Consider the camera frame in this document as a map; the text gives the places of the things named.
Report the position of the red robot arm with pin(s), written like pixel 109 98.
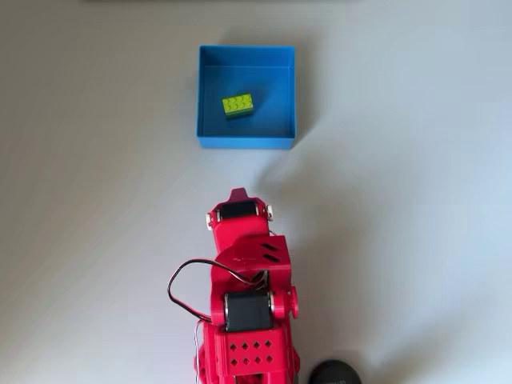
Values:
pixel 242 240

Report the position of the blue box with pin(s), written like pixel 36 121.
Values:
pixel 272 100

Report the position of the green lego brick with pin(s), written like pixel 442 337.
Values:
pixel 238 105

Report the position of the black round object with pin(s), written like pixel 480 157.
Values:
pixel 334 374

